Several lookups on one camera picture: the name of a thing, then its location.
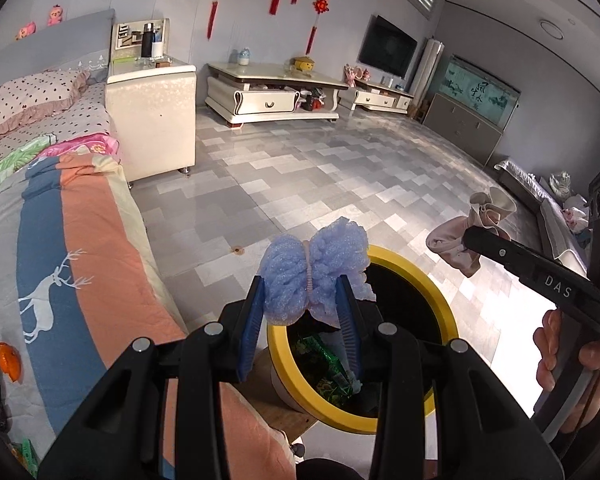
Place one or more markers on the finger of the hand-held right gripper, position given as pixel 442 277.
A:
pixel 510 256

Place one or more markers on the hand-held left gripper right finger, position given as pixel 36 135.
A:
pixel 351 332

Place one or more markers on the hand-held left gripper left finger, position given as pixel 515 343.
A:
pixel 250 332

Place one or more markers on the silver green snack packet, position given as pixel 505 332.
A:
pixel 325 371

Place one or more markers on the pale pink cloth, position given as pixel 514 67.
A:
pixel 450 241

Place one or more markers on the yellow rimmed waste bin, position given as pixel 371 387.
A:
pixel 430 285

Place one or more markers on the purple foam fruit net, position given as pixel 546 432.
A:
pixel 340 246

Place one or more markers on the person's right forearm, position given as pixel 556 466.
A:
pixel 595 440

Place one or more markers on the person's right hand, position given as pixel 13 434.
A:
pixel 545 347

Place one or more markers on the grey low sofa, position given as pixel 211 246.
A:
pixel 527 187

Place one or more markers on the pink white clothes pile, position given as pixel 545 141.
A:
pixel 577 215

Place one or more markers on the round floor drain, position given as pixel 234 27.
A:
pixel 238 250

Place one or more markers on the white grey cloth pile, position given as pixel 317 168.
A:
pixel 561 184

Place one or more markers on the fish tank on cabinet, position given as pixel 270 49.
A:
pixel 465 115

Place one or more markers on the grey deer print blanket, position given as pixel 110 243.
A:
pixel 80 270

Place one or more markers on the white standing air conditioner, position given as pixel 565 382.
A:
pixel 427 77

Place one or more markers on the white low side cabinet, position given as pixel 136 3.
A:
pixel 380 100

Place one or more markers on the round ceiling lamp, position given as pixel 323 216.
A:
pixel 551 29

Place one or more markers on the white bedside cabinet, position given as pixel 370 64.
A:
pixel 152 120

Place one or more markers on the white low tv table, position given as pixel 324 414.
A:
pixel 260 97

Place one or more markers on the red items under table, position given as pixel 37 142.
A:
pixel 314 100

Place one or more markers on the pink flower decoration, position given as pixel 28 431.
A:
pixel 356 75

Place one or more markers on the orange peel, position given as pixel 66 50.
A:
pixel 7 360

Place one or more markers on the pink floral blanket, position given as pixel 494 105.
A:
pixel 80 146

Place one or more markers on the crumpled green clear wrapper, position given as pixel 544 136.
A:
pixel 24 455

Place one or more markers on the yellow toy figure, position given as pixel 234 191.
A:
pixel 304 64

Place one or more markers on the small pale blue bottle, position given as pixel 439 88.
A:
pixel 244 57

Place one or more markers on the green patterned quilt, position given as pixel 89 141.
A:
pixel 10 167

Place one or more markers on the white cup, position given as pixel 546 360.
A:
pixel 158 50

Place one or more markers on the black bottle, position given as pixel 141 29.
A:
pixel 147 42

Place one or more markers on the framed picture stand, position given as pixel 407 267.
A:
pixel 127 40

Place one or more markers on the pink dotted pillow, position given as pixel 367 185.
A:
pixel 30 97

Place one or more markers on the grey upholstered headboard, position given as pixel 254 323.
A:
pixel 55 45

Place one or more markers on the pink plush toy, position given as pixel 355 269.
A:
pixel 25 31
pixel 55 16

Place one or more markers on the black wall television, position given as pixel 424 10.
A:
pixel 387 47

